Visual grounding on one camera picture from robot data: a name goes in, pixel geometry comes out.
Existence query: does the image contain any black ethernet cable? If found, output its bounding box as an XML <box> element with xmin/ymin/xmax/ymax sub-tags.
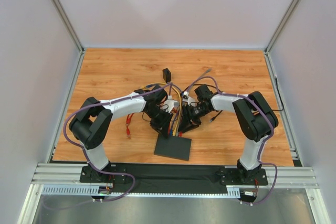
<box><xmin>181</xmin><ymin>77</ymin><xmax>285</xmax><ymax>123</ymax></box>

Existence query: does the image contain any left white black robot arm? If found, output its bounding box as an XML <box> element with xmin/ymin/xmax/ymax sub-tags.
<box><xmin>63</xmin><ymin>83</ymin><xmax>173</xmax><ymax>174</ymax></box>

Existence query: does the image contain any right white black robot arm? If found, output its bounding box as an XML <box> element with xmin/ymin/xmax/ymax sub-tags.
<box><xmin>178</xmin><ymin>84</ymin><xmax>279</xmax><ymax>180</ymax></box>

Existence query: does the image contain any black power adapter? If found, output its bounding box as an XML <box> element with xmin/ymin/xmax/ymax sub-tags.
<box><xmin>162</xmin><ymin>68</ymin><xmax>172</xmax><ymax>83</ymax></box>

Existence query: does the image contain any black cloth strip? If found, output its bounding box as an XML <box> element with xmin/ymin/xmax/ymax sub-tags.
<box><xmin>112</xmin><ymin>163</ymin><xmax>226</xmax><ymax>193</ymax></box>

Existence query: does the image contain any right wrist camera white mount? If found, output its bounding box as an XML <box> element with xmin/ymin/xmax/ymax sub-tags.
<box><xmin>182</xmin><ymin>91</ymin><xmax>196</xmax><ymax>106</ymax></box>

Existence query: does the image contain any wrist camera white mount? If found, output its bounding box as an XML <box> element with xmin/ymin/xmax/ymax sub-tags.
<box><xmin>182</xmin><ymin>91</ymin><xmax>196</xmax><ymax>106</ymax></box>
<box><xmin>166</xmin><ymin>100</ymin><xmax>180</xmax><ymax>113</ymax></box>

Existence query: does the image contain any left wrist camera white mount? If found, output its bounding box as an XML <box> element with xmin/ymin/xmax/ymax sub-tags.
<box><xmin>166</xmin><ymin>100</ymin><xmax>180</xmax><ymax>113</ymax></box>

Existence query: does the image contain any black network switch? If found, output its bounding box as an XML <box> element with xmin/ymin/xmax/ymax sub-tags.
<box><xmin>154</xmin><ymin>135</ymin><xmax>192</xmax><ymax>161</ymax></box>

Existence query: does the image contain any red ethernet cable loose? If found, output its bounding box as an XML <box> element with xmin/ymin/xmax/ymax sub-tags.
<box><xmin>125</xmin><ymin>113</ymin><xmax>134</xmax><ymax>138</ymax></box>

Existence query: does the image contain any blue ethernet cable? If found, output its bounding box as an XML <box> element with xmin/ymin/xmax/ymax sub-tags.
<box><xmin>145</xmin><ymin>83</ymin><xmax>184</xmax><ymax>135</ymax></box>

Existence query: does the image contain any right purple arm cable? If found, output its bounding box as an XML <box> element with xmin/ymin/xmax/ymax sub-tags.
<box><xmin>187</xmin><ymin>76</ymin><xmax>278</xmax><ymax>206</ymax></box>

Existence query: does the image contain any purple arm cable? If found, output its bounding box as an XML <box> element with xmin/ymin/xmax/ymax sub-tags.
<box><xmin>187</xmin><ymin>76</ymin><xmax>278</xmax><ymax>206</ymax></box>
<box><xmin>41</xmin><ymin>82</ymin><xmax>174</xmax><ymax>210</ymax></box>

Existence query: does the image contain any grey ethernet cable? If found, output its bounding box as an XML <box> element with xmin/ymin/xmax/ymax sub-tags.
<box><xmin>191</xmin><ymin>68</ymin><xmax>213</xmax><ymax>86</ymax></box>

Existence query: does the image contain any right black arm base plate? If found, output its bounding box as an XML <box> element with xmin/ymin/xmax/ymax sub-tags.
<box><xmin>216</xmin><ymin>166</ymin><xmax>268</xmax><ymax>186</ymax></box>

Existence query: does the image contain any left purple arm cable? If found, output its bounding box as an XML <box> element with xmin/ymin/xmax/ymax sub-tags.
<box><xmin>41</xmin><ymin>82</ymin><xmax>174</xmax><ymax>210</ymax></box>

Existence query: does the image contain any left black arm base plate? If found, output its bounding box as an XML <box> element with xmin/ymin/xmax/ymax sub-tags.
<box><xmin>79</xmin><ymin>165</ymin><xmax>133</xmax><ymax>184</ymax></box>

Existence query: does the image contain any grey slotted cable duct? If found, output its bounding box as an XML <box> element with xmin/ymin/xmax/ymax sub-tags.
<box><xmin>41</xmin><ymin>185</ymin><xmax>257</xmax><ymax>198</ymax></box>

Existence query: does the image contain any aluminium front rail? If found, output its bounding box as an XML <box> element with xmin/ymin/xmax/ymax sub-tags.
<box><xmin>31</xmin><ymin>163</ymin><xmax>318</xmax><ymax>188</ymax></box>

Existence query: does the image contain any left aluminium frame post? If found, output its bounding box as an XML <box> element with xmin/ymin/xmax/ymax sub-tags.
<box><xmin>36</xmin><ymin>0</ymin><xmax>86</xmax><ymax>51</ymax></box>

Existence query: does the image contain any aluminium frame post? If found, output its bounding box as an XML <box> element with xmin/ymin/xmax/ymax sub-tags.
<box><xmin>36</xmin><ymin>0</ymin><xmax>86</xmax><ymax>51</ymax></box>
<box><xmin>265</xmin><ymin>0</ymin><xmax>317</xmax><ymax>53</ymax></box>

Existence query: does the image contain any right aluminium frame post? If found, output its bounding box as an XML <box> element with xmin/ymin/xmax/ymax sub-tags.
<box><xmin>265</xmin><ymin>0</ymin><xmax>317</xmax><ymax>53</ymax></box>

